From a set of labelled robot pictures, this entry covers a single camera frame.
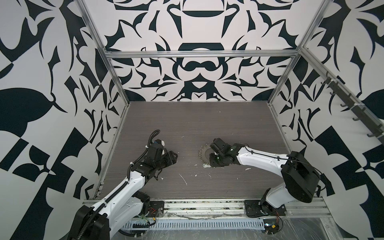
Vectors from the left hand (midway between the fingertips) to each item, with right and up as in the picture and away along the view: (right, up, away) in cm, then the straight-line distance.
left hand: (174, 154), depth 83 cm
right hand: (+20, -5, +2) cm, 21 cm away
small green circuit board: (+47, -31, -12) cm, 57 cm away
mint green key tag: (+17, -8, +5) cm, 20 cm away
